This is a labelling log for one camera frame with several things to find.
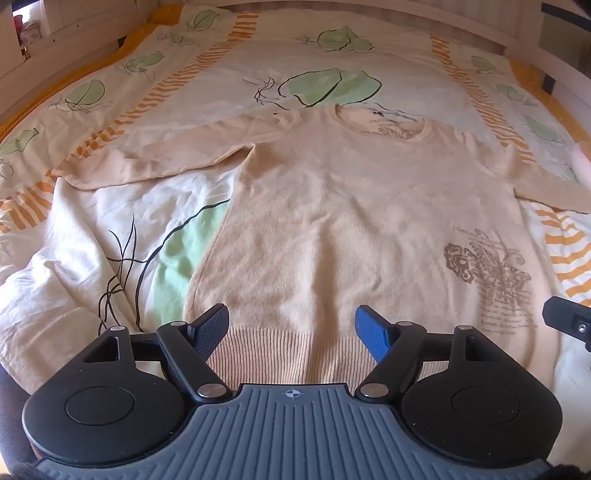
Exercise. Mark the small red object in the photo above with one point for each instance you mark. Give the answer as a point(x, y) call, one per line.
point(18, 22)

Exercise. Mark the beige knit sweater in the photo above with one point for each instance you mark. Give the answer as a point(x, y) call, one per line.
point(346, 207)

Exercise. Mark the dark bed frame bracket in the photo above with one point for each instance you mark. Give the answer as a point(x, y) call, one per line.
point(549, 82)

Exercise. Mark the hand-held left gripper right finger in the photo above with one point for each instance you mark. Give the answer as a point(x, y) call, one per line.
point(371, 331)

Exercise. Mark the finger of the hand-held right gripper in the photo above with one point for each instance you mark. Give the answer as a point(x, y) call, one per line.
point(565, 316)

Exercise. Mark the leaf print duvet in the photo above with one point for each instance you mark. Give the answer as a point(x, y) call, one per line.
point(152, 230)

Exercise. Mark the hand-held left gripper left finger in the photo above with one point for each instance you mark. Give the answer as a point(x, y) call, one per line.
point(211, 328)

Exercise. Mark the pale pink soft object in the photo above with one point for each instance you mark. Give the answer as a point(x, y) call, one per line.
point(582, 161)

